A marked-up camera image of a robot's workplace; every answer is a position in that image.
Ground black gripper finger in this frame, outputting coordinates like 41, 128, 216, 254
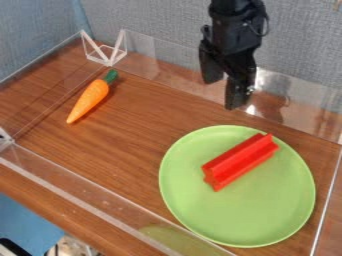
199, 41, 223, 84
224, 75, 255, 110

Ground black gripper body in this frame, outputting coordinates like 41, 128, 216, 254
198, 8, 270, 84

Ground red rectangular block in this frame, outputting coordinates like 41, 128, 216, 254
202, 133, 279, 192

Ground green round plate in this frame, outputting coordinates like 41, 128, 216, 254
159, 125, 315, 248

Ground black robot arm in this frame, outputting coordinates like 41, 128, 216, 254
199, 0, 270, 110

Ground orange toy carrot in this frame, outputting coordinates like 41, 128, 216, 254
67, 70, 119, 124

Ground black cable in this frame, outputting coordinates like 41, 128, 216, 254
246, 8, 271, 38

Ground clear acrylic enclosure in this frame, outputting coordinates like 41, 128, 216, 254
0, 31, 342, 256

